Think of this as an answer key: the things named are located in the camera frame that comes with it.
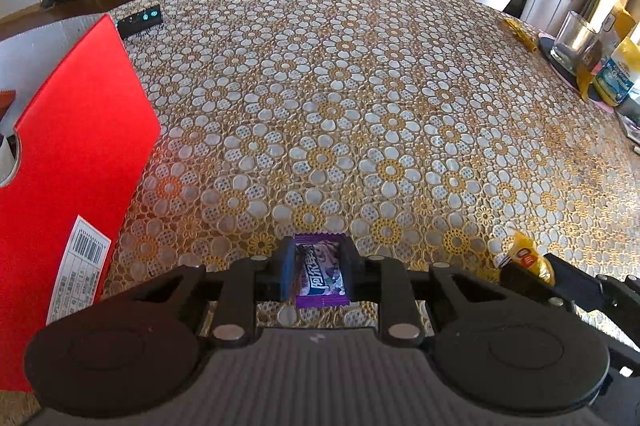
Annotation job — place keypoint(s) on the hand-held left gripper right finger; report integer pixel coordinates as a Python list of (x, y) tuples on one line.
[(348, 268)]

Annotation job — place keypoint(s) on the yellow white bag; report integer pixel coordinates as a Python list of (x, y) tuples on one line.
[(620, 75)]

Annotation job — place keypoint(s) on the yellow snack packet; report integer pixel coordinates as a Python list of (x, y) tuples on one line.
[(527, 256)]

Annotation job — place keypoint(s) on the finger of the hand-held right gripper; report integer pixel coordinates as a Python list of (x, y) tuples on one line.
[(580, 283), (527, 286)]

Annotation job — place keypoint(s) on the dark round coaster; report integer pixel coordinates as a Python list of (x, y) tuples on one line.
[(562, 73)]

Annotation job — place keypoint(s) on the small yellow wrapper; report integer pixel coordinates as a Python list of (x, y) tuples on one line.
[(520, 34)]

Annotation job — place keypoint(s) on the black remote control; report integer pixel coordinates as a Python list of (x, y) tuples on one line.
[(140, 20)]

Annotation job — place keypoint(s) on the purple candy packet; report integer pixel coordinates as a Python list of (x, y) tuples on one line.
[(320, 271)]

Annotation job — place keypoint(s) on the clear drinking glass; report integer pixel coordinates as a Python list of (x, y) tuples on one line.
[(575, 40)]

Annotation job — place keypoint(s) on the red cardboard box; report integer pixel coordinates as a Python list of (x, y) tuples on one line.
[(75, 145)]

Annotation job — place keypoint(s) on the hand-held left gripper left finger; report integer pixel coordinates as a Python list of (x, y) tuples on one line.
[(287, 271)]

